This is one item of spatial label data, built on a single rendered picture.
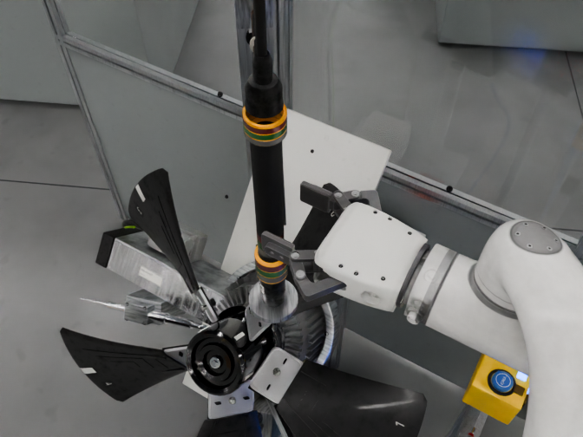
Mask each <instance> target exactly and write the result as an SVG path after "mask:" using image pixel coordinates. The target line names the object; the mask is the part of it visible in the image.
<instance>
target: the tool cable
mask: <svg viewBox="0 0 583 437"><path fill-rule="evenodd" d="M252 26H253V38H252V39H251V41H250V49H251V51H252V52H253V46H254V53H255V51H256V50H257V55H258V56H266V55H267V41H266V19H265V0H253V14H252Z"/></svg>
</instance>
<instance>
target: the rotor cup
mask: <svg viewBox="0 0 583 437"><path fill-rule="evenodd" d="M248 305H249V304H245V303H242V304H236V305H233V306H231V307H229V308H227V309H225V310H223V311H222V312H221V313H219V320H217V321H216V322H214V323H213V324H212V325H210V326H209V327H207V328H205V329H203V330H202V331H200V332H199V333H197V334H196V335H195V336H194V337H193V338H192V339H191V341H190V342H189V344H188V345H187V351H186V365H187V371H188V373H189V375H190V376H191V378H192V380H193V381H194V383H195V384H196V385H197V386H198V387H199V388H201V389H202V390H203V391H205V392H207V393H208V394H210V395H217V396H222V395H229V394H231V393H233V392H235V391H236V390H238V389H239V388H240V387H242V386H243V385H244V384H245V383H246V382H248V381H249V380H250V379H252V378H253V377H254V375H255V374H256V372H257V371H258V369H259V367H260V365H261V364H262V362H263V361H264V360H265V358H266V357H267V355H268V354H269V352H270V351H271V349H272V348H274V347H279V348H281V349H282V342H281V336H280V334H279V331H278V327H277V330H276V331H273V329H272V327H271V328H270V330H269V331H268V332H267V333H266V334H265V336H264V337H263V338H262V339H261V341H260V342H259V343H258V344H257V346H255V345H254V341H250V340H249V335H248V330H247V324H246V313H245V311H246V307H247V306H248ZM241 332H243V333H244V334H245V335H244V336H242V337H241V338H240V339H238V340H236V339H235V338H234V337H235V336H236V335H238V334H239V333H241ZM212 357H217V358H218V359H219V361H220V366H219V368H218V369H214V368H212V367H211V365H210V359H211V358H212ZM253 370H254V372H253ZM251 372H253V374H252V375H251V376H250V377H249V378H247V379H246V380H245V378H246V377H247V376H248V375H249V374H250V373H251Z"/></svg>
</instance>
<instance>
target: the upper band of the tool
mask: <svg viewBox="0 0 583 437"><path fill-rule="evenodd" d="M283 110H284V112H283V111H281V112H280V113H279V114H278V115H276V116H274V117H276V118H274V117H271V118H266V119H262V118H256V117H254V116H252V115H250V114H248V113H247V112H246V108H245V106H244V107H243V110H242V115H243V119H244V121H245V122H246V123H247V124H248V125H249V126H251V127H254V128H257V129H271V128H275V127H277V126H279V125H281V124H282V123H283V122H284V121H285V119H286V116H287V109H286V106H285V104H284V108H283ZM248 115H249V116H248ZM281 115H283V116H281ZM247 116H248V117H247ZM254 118H255V119H254ZM261 121H272V122H274V123H272V124H268V125H260V124H256V123H258V122H261ZM283 128H284V127H283ZM283 128H282V129H283ZM246 129H247V128H246ZM282 129H281V130H282ZM247 130H248V129H247ZM281 130H279V131H281ZM248 131H250V130H248ZM279 131H277V132H276V133H278V132H279ZM250 132H251V131H250ZM251 133H252V132H251ZM253 134H255V133H253ZM274 134H275V133H274ZM247 135H248V134H247ZM259 135H271V134H259ZM282 135H283V134H282ZM282 135H281V136H282ZM248 136H249V135H248ZM281 136H279V137H281ZM249 137H250V136H249ZM279 137H278V138H279ZM250 138H252V137H250ZM278 138H276V139H278ZM252 139H253V138H252ZM276 139H273V140H276ZM254 140H256V139H254ZM259 141H271V140H259Z"/></svg>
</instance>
